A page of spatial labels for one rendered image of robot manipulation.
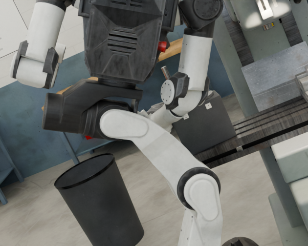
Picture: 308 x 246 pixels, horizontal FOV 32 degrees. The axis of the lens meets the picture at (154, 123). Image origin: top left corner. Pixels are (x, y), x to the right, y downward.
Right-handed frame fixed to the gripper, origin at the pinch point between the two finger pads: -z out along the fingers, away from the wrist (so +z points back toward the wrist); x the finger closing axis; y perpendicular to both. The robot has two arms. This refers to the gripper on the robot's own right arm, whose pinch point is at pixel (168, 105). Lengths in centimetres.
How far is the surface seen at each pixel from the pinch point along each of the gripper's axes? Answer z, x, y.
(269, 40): -63, 31, -2
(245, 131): -14.9, 19.5, -24.7
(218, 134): -8.7, 10.8, -20.8
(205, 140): -6.0, 5.4, -20.5
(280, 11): -20, 49, 16
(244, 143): -8.6, 19.6, -27.2
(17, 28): -356, -315, 61
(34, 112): -346, -343, -41
